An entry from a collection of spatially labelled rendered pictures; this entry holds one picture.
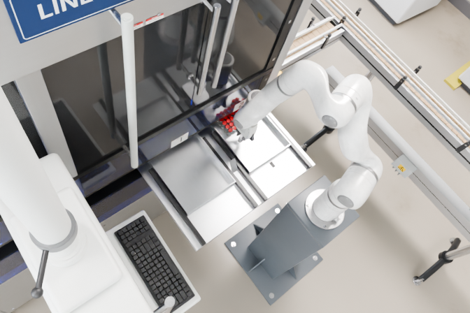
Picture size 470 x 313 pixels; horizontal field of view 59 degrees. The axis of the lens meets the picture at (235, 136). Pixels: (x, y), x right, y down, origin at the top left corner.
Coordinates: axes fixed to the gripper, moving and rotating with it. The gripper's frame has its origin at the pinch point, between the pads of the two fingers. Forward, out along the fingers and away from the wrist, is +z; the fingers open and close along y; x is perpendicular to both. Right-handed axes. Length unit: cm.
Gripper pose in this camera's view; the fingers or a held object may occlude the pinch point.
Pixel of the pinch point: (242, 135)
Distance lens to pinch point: 191.8
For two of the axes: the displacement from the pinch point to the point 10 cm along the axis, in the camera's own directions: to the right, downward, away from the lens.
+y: 6.1, 7.5, -2.7
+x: 7.7, -4.8, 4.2
